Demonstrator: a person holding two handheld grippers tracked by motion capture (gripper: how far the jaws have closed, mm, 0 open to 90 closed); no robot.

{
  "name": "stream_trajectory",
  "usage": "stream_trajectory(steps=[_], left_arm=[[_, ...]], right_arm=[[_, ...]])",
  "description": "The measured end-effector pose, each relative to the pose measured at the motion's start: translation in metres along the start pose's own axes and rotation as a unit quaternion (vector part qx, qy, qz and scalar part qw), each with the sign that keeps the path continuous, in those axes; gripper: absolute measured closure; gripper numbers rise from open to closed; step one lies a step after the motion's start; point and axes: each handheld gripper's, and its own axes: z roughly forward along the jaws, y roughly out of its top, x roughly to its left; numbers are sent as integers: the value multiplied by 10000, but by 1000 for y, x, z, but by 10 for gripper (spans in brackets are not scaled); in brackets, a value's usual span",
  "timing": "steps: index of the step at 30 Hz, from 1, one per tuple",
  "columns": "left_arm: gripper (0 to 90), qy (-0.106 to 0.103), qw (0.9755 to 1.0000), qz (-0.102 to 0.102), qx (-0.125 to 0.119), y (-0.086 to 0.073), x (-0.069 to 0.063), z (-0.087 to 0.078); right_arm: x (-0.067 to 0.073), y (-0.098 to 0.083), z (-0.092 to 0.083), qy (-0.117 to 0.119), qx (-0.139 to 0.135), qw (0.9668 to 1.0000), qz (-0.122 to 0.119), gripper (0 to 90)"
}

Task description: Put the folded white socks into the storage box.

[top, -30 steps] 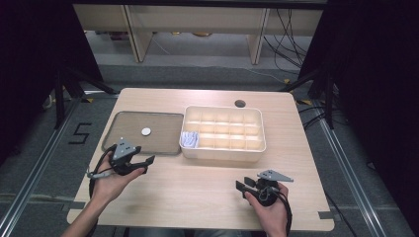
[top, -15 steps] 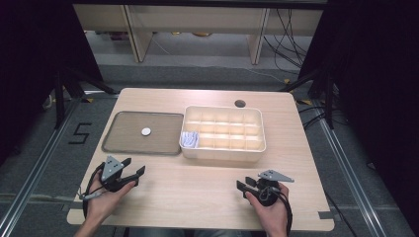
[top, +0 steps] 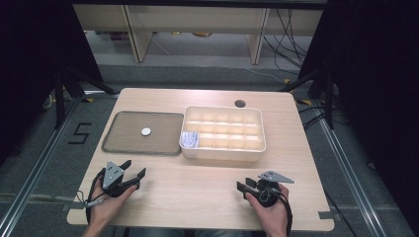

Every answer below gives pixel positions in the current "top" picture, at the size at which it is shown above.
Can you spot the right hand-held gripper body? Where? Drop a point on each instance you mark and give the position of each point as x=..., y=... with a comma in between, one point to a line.
x=270, y=194

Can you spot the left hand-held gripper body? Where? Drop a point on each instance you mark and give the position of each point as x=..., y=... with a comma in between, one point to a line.
x=113, y=177

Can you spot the cream divided storage box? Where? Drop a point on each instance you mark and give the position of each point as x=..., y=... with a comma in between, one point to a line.
x=227, y=131

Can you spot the white sock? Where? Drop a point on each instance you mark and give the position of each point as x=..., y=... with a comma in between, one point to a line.
x=190, y=139

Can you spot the person's right hand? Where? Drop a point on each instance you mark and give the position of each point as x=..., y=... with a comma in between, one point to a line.
x=273, y=217

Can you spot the person's left hand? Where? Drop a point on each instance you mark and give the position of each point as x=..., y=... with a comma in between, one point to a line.
x=105, y=209

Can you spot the translucent brown box lid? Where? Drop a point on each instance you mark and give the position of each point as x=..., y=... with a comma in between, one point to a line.
x=131, y=141

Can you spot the white round disc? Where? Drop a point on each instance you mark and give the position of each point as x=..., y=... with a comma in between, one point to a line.
x=146, y=131

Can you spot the grey tape strip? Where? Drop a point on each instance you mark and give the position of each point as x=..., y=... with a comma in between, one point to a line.
x=326, y=215
x=70, y=206

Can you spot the black metal stand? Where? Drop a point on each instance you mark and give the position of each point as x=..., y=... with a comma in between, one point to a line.
x=328, y=98
x=60, y=98

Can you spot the black curtain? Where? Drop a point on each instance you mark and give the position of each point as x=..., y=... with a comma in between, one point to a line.
x=29, y=65
x=378, y=82

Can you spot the yellow object under desk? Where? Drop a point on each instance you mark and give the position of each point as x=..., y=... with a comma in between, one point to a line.
x=201, y=33

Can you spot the beige desk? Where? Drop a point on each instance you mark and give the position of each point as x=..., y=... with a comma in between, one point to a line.
x=197, y=19

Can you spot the aluminium floor rail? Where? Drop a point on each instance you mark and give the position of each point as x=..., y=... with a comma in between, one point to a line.
x=36, y=171
x=349, y=174

